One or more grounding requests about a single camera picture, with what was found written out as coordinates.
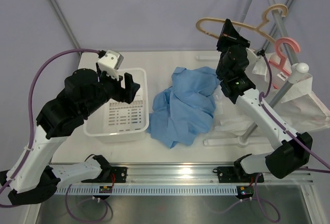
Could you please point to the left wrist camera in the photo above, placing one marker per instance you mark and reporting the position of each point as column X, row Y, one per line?
column 109, row 62

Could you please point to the white shirt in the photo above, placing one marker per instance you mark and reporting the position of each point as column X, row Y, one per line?
column 299, row 107

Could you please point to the white slotted cable duct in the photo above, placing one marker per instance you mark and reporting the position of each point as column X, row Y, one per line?
column 155, row 190

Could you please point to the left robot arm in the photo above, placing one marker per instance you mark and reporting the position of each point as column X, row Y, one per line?
column 32, row 180

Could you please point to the aluminium rail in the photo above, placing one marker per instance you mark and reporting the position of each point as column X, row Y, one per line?
column 194, row 173

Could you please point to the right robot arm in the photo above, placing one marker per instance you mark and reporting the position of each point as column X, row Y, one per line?
column 291, row 148

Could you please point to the grey rack pole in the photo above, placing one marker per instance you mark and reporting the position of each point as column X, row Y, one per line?
column 299, row 70

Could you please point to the white plastic basket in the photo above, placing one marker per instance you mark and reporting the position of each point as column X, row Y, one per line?
column 117, row 122

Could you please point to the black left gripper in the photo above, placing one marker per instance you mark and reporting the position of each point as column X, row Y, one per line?
column 126, row 95

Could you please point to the blue shirt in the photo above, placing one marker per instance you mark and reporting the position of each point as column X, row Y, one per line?
column 186, row 109

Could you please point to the pink plastic hanger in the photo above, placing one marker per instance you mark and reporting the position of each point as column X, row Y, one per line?
column 278, row 59

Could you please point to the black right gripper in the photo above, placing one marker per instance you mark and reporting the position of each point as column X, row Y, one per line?
column 230, row 36

